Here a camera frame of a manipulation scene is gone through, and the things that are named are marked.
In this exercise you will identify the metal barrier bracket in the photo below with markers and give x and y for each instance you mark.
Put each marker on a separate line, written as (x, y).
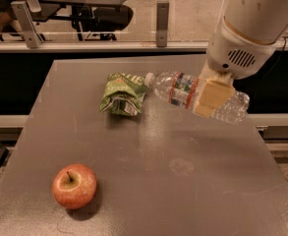
(21, 11)
(162, 16)

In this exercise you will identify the left metal barrier bracket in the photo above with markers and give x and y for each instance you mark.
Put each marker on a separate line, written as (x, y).
(21, 11)

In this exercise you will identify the red apple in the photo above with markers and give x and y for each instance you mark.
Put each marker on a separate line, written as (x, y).
(74, 186)

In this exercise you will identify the green chip bag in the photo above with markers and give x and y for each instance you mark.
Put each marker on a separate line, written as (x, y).
(123, 94)

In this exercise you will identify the middle metal barrier bracket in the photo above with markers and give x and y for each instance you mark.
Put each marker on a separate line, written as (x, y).
(162, 16)

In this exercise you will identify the dark background desk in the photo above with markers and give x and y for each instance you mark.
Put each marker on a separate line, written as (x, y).
(50, 7)

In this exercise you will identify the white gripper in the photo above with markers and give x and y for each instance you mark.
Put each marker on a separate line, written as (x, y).
(237, 54)

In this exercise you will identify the black office chair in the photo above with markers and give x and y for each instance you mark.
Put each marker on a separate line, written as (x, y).
(102, 21)

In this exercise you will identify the clear acrylic barrier panel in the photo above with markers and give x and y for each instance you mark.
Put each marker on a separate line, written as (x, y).
(189, 20)

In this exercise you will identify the clear plastic water bottle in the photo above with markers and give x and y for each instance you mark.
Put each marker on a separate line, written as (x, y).
(180, 89)

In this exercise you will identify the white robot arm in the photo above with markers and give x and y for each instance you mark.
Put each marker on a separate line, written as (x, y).
(270, 13)

